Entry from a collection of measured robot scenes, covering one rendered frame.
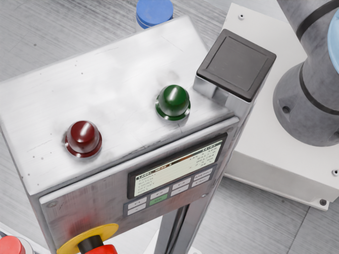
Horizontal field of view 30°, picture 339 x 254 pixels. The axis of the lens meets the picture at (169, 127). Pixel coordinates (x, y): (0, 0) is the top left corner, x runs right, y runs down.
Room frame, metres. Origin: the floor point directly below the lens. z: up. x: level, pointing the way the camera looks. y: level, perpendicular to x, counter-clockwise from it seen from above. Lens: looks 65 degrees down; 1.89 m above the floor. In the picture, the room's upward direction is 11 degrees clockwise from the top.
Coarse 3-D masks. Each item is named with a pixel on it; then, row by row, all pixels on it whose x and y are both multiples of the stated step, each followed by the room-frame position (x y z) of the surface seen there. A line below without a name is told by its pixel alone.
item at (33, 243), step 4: (20, 236) 0.21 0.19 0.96; (24, 236) 0.21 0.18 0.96; (28, 240) 0.20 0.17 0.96; (32, 244) 0.20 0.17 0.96; (36, 244) 0.20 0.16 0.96; (36, 248) 0.19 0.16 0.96; (40, 248) 0.20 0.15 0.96; (44, 248) 0.20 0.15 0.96; (36, 252) 0.19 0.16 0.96; (40, 252) 0.19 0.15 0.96; (44, 252) 0.19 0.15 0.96; (48, 252) 0.19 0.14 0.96
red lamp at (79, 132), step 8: (80, 120) 0.17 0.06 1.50; (88, 120) 0.18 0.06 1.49; (72, 128) 0.17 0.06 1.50; (80, 128) 0.17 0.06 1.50; (88, 128) 0.17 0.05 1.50; (96, 128) 0.17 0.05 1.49; (72, 136) 0.16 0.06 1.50; (80, 136) 0.16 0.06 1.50; (88, 136) 0.16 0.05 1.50; (96, 136) 0.17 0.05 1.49; (72, 144) 0.16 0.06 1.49; (80, 144) 0.16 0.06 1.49; (88, 144) 0.16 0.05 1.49; (96, 144) 0.16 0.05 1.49; (72, 152) 0.16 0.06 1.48; (80, 152) 0.16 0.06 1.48; (88, 152) 0.16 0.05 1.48; (96, 152) 0.16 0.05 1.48
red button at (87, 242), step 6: (84, 240) 0.13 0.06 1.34; (90, 240) 0.13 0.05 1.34; (96, 240) 0.13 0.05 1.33; (78, 246) 0.13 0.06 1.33; (84, 246) 0.13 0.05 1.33; (90, 246) 0.13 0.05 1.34; (96, 246) 0.13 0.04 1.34; (102, 246) 0.13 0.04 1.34; (108, 246) 0.13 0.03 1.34; (114, 246) 0.13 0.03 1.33; (84, 252) 0.12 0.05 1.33; (90, 252) 0.12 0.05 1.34; (96, 252) 0.12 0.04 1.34; (102, 252) 0.12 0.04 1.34; (108, 252) 0.12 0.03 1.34; (114, 252) 0.13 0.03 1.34
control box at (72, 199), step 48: (96, 48) 0.25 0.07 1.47; (144, 48) 0.25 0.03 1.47; (192, 48) 0.26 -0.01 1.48; (0, 96) 0.19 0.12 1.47; (48, 96) 0.20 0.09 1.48; (96, 96) 0.20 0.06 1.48; (144, 96) 0.21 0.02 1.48; (192, 96) 0.22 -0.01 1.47; (48, 144) 0.16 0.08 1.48; (144, 144) 0.17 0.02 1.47; (192, 144) 0.19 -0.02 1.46; (48, 192) 0.13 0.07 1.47; (96, 192) 0.14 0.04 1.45; (192, 192) 0.20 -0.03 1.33; (48, 240) 0.12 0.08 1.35
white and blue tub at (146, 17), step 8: (144, 0) 0.71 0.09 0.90; (152, 0) 0.71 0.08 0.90; (160, 0) 0.71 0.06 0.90; (168, 0) 0.72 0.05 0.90; (136, 8) 0.68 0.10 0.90; (144, 8) 0.69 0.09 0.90; (152, 8) 0.69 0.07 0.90; (160, 8) 0.69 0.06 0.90; (168, 8) 0.70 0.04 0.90; (136, 16) 0.68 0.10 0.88; (144, 16) 0.67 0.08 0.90; (152, 16) 0.67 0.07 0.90; (160, 16) 0.68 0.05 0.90; (168, 16) 0.68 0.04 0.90; (136, 24) 0.68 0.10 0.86; (144, 24) 0.66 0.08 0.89; (152, 24) 0.66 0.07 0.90
